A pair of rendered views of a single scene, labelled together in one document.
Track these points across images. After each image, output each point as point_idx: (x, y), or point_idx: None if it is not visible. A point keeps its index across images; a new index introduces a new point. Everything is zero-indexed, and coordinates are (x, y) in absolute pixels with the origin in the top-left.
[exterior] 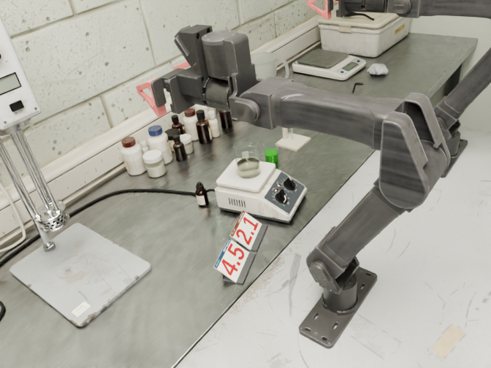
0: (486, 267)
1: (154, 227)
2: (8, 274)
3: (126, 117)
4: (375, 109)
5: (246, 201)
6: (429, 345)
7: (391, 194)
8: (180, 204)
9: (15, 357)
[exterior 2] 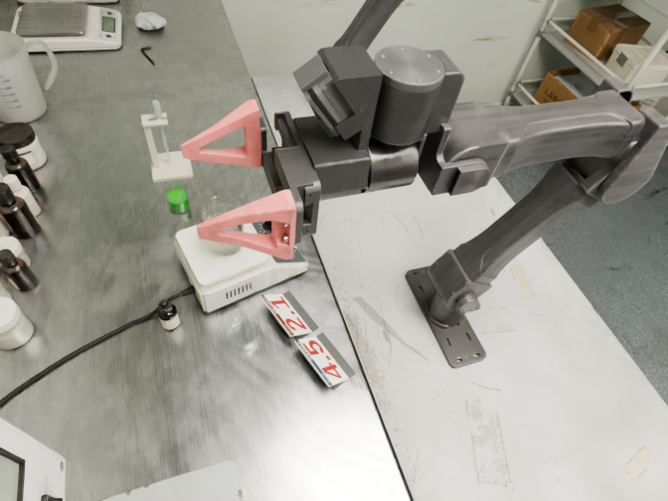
0: (473, 204)
1: (150, 412)
2: None
3: None
4: (622, 112)
5: (253, 281)
6: (519, 293)
7: (613, 195)
8: (137, 350)
9: None
